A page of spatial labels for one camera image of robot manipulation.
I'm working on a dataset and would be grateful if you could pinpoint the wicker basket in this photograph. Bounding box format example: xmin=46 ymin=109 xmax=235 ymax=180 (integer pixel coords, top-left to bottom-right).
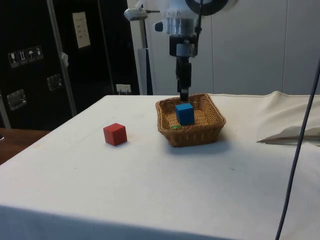
xmin=155 ymin=92 xmax=227 ymax=148

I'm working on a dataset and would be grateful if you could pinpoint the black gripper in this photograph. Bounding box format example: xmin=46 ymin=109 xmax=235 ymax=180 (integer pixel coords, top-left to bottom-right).
xmin=169 ymin=34 xmax=200 ymax=102

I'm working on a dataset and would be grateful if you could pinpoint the blue cube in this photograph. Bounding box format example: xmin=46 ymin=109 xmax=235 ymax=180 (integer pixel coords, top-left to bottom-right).
xmin=174 ymin=101 xmax=196 ymax=126

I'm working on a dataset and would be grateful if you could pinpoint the black cable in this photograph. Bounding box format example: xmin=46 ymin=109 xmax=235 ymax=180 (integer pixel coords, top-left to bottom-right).
xmin=197 ymin=0 xmax=203 ymax=36
xmin=274 ymin=56 xmax=320 ymax=240

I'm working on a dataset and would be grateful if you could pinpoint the grey metal stand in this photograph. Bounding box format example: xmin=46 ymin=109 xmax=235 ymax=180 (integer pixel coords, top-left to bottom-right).
xmin=123 ymin=8 xmax=161 ymax=96

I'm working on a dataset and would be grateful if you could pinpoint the red cube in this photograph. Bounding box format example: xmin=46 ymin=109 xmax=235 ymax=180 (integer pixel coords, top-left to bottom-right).
xmin=102 ymin=122 xmax=128 ymax=146

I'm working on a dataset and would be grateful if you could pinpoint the white wall socket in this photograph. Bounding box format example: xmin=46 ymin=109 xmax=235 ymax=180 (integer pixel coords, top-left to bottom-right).
xmin=115 ymin=84 xmax=132 ymax=95

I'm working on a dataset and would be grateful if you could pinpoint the black cabinet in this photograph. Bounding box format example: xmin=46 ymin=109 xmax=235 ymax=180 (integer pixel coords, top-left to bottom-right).
xmin=0 ymin=0 xmax=141 ymax=131

